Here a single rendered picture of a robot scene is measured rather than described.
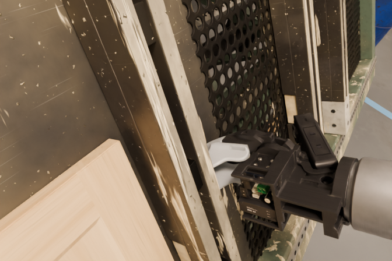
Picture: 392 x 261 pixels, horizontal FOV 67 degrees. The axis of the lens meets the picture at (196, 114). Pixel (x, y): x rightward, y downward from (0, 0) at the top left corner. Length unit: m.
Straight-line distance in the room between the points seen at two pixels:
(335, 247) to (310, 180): 1.74
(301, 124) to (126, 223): 0.25
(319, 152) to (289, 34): 0.36
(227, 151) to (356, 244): 1.84
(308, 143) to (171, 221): 0.20
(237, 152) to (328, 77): 0.66
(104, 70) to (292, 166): 0.23
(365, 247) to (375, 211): 1.90
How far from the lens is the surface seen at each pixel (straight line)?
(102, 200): 0.34
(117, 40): 0.28
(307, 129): 0.41
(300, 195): 0.33
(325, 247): 2.04
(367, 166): 0.34
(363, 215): 0.33
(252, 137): 0.38
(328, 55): 0.99
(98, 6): 0.28
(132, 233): 0.38
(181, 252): 0.47
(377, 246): 2.30
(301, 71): 0.70
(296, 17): 0.67
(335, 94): 1.04
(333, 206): 0.32
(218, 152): 0.41
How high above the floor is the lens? 1.56
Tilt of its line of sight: 46 degrees down
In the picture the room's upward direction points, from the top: 22 degrees clockwise
